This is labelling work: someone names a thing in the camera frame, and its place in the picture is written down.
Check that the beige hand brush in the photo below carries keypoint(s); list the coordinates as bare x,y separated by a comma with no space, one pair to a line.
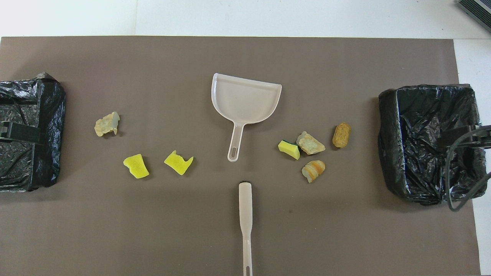
245,207

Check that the pale rock-like foam chunk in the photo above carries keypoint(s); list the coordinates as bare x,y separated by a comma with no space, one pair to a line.
310,144

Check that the dark grey ribbed device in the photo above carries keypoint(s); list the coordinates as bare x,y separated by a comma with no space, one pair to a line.
477,9

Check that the brown table mat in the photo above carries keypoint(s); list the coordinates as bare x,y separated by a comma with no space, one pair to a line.
245,57

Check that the notched yellow sponge piece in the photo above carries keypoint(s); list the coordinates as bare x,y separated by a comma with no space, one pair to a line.
177,163

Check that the beige plastic dustpan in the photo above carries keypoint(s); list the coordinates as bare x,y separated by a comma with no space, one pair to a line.
245,99

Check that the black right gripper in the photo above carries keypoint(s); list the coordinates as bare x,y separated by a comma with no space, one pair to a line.
460,137

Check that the yellow and green sponge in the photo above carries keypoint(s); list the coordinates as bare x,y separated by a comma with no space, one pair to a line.
288,149

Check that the orange striped foam chunk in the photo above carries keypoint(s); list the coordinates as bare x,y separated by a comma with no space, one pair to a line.
312,170

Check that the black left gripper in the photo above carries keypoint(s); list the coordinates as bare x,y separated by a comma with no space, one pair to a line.
23,133

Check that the brown oblong foam piece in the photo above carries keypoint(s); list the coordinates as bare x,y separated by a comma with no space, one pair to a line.
341,135

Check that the bin with black bag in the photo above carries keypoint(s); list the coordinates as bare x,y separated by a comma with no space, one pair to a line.
50,115
422,161

